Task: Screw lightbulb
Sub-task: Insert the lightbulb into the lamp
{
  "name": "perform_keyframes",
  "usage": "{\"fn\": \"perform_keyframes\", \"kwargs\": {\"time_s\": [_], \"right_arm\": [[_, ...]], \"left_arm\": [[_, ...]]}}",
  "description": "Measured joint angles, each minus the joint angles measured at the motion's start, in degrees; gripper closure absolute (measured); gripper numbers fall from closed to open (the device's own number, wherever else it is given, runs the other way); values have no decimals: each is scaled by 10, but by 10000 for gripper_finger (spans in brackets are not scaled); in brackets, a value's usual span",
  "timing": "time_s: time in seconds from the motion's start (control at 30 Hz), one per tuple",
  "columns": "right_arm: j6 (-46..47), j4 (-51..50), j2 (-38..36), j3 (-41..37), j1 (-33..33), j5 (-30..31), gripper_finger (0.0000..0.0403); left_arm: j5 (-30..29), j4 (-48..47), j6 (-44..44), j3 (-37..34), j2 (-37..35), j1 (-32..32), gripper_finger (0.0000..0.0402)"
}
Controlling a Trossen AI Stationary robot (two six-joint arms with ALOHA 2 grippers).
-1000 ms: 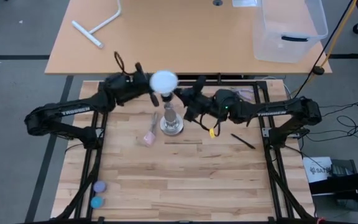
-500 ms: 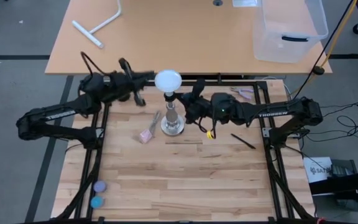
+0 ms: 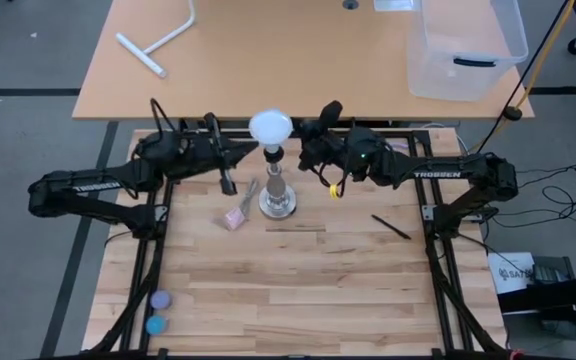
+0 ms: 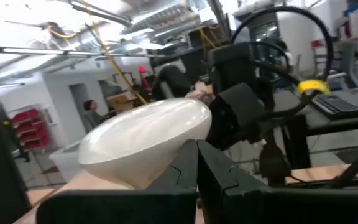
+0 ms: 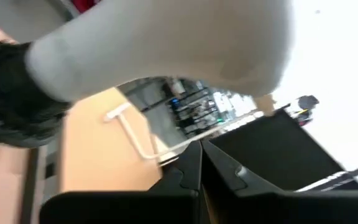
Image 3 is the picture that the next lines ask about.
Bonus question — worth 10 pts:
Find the white globe lightbulb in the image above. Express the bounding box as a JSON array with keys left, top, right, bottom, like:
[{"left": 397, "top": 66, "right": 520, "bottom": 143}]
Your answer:
[{"left": 247, "top": 108, "right": 294, "bottom": 155}]

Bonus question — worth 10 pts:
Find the white T-base tube lamp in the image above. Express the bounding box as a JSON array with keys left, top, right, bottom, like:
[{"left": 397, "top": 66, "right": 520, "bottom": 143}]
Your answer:
[{"left": 114, "top": 0, "right": 197, "bottom": 80}]

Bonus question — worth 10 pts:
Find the black aluminium table frame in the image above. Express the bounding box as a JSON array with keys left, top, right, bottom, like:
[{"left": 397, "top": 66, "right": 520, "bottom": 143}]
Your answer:
[{"left": 87, "top": 119, "right": 508, "bottom": 360}]

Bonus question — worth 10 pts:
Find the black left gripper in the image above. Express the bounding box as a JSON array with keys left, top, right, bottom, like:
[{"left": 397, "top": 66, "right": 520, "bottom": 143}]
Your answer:
[{"left": 185, "top": 112, "right": 260, "bottom": 196}]

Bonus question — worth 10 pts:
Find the white label strip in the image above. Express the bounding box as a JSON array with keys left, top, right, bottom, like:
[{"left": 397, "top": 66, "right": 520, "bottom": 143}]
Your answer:
[{"left": 372, "top": 0, "right": 415, "bottom": 13}]

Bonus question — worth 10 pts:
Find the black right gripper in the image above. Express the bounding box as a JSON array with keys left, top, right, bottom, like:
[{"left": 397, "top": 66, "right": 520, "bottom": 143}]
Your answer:
[{"left": 293, "top": 99, "right": 354, "bottom": 174}]

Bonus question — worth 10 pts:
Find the purple round cap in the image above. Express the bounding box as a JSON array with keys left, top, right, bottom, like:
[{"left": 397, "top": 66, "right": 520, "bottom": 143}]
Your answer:
[{"left": 149, "top": 290, "right": 172, "bottom": 311}]

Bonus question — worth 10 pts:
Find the clear cord with printed tag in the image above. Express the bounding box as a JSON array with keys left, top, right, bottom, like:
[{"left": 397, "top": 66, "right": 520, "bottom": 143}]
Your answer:
[{"left": 217, "top": 177, "right": 261, "bottom": 232}]

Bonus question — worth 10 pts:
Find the yellow cable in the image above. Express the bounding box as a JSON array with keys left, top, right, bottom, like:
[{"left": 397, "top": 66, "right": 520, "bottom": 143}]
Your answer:
[{"left": 467, "top": 0, "right": 576, "bottom": 154}]

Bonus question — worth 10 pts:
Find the light wooden desk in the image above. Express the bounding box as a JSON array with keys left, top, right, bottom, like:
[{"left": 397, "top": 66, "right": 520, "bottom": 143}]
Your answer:
[{"left": 71, "top": 0, "right": 536, "bottom": 122}]

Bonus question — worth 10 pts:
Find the clear plastic storage bin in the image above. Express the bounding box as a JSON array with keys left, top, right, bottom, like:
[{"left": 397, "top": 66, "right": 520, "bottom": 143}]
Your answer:
[{"left": 406, "top": 0, "right": 530, "bottom": 103}]

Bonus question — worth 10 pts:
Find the blue round cap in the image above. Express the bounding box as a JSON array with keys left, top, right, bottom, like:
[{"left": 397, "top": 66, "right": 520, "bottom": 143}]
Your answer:
[{"left": 144, "top": 314, "right": 168, "bottom": 337}]

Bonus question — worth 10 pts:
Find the black pen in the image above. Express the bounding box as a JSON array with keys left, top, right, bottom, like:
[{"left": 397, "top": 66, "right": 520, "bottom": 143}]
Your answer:
[{"left": 370, "top": 213, "right": 413, "bottom": 241}]

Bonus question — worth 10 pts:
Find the silver table lamp base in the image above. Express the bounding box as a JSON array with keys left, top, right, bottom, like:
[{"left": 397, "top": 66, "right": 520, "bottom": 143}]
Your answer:
[{"left": 258, "top": 144, "right": 298, "bottom": 221}]

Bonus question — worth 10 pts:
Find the white printed box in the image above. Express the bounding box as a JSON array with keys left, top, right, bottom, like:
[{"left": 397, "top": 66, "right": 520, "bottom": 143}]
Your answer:
[{"left": 486, "top": 251, "right": 537, "bottom": 295}]

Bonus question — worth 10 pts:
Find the black cable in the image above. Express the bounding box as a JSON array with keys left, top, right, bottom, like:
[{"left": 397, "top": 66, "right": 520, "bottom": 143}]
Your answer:
[{"left": 467, "top": 0, "right": 572, "bottom": 164}]

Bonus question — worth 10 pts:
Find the black metal beam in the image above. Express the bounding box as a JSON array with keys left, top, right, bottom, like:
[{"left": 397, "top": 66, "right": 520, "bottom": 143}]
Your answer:
[{"left": 496, "top": 272, "right": 576, "bottom": 324}]

